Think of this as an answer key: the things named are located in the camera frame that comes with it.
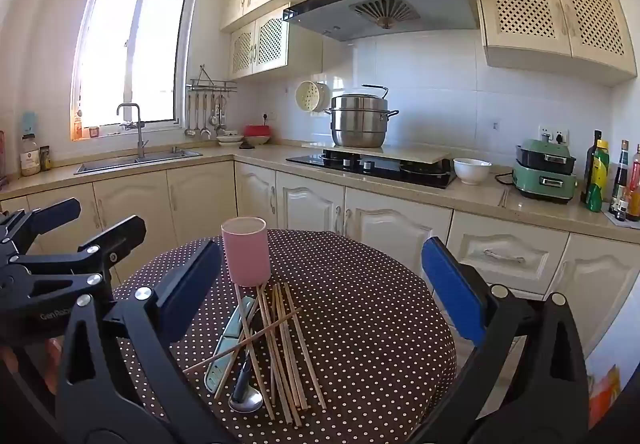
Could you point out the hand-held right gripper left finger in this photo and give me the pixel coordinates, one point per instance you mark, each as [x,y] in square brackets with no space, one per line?
[195,284]

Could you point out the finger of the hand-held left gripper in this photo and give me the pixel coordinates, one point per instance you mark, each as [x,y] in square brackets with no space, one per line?
[50,219]
[120,236]

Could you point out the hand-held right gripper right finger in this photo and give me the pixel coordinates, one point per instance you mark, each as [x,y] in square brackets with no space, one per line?
[450,284]

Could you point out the pink cup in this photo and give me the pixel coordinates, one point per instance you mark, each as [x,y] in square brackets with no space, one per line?
[245,254]

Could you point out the light green sheathed knife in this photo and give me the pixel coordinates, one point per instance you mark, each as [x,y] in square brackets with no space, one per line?
[225,344]

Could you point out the bundle of wooden chopsticks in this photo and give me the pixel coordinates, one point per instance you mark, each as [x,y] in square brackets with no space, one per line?
[282,359]

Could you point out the row of hanging kitchen utensils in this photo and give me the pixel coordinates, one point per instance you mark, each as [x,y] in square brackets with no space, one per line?
[204,116]

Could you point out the person's left hand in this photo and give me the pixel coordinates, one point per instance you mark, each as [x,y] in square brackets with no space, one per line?
[52,364]

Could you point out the glass jar with label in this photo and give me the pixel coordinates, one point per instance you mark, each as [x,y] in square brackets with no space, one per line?
[30,159]

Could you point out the stainless steel sink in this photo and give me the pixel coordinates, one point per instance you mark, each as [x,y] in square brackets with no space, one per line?
[130,163]

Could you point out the beige kitchen countertop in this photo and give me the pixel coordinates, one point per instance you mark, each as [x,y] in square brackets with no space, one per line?
[475,196]

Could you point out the cream base cabinets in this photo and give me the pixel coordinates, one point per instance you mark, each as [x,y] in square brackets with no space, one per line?
[390,214]

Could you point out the orange bottle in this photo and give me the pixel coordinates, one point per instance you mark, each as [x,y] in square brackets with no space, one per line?
[78,126]

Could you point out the small red cup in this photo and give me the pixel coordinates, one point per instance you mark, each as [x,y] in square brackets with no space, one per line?
[93,132]

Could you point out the light blue packet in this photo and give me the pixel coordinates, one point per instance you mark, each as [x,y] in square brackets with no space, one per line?
[30,123]

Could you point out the brown polka-dot tablecloth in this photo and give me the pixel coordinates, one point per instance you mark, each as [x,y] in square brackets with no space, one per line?
[360,324]

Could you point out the steel kitchen faucet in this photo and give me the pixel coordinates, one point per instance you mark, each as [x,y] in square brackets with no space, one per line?
[139,134]

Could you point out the black glass gas cooktop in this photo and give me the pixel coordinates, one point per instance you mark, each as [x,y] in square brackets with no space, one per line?
[380,169]

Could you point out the green electric multi-cooker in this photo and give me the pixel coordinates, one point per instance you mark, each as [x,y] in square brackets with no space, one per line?
[542,179]

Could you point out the stacked white bowls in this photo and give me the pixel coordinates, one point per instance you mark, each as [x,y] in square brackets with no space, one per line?
[230,140]

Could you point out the shallow white bowl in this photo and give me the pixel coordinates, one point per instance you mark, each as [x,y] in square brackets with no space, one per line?
[257,141]

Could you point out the red container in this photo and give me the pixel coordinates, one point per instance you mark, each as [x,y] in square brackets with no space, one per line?
[257,131]

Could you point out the stainless steel steamer pot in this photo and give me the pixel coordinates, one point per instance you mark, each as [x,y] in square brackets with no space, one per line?
[357,124]

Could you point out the sliding kitchen window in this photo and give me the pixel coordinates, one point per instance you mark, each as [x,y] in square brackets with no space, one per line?
[125,49]

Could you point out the dark glass bottle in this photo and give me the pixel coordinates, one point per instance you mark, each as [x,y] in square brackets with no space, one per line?
[590,159]

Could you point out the colourful plastic bag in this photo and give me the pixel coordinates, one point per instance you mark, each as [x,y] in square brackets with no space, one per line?
[602,399]

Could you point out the dark sauce bottle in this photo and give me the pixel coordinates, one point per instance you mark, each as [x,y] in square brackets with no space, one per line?
[620,184]

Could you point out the red sauce bottle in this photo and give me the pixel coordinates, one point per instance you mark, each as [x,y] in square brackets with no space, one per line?
[635,189]

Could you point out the cream colander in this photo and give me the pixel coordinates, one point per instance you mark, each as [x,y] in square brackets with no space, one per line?
[310,96]

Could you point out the cream lattice door cabinet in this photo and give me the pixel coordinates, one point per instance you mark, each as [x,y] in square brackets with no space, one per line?
[550,9]
[267,44]

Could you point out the metal wall utensil rack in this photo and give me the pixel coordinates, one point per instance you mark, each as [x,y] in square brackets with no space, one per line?
[212,84]

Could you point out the white double wall outlet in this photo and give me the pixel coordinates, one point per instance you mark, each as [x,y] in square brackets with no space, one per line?
[555,134]

